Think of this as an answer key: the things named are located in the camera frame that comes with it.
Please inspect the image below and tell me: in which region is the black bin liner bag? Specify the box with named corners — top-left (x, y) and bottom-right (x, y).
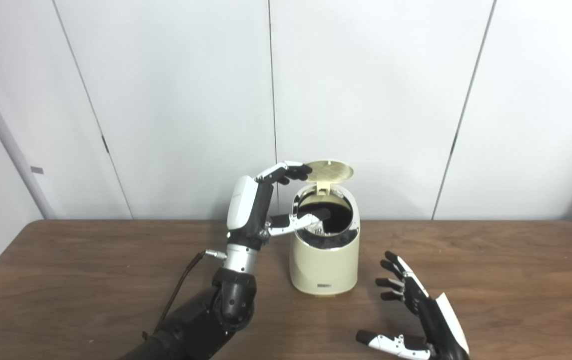
top-left (296, 192), bottom-right (357, 249)

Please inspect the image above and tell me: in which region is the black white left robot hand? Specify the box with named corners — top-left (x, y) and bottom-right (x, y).
top-left (226, 160), bottom-right (331, 251)

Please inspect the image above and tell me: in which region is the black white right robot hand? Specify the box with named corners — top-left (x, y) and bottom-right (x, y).
top-left (356, 251), bottom-right (470, 360)

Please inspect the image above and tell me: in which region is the cream-colored bin body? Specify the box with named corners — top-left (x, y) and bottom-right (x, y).
top-left (289, 182), bottom-right (361, 298)

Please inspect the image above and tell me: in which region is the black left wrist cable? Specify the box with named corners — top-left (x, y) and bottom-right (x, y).
top-left (141, 249), bottom-right (227, 346)

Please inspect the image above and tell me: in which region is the cream round bin lid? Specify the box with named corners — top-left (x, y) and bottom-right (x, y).
top-left (303, 160), bottom-right (355, 193)

